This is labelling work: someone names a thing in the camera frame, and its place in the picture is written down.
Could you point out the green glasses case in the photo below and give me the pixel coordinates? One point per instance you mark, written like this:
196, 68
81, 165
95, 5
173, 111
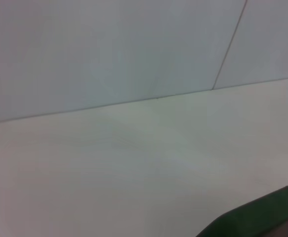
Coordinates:
257, 209

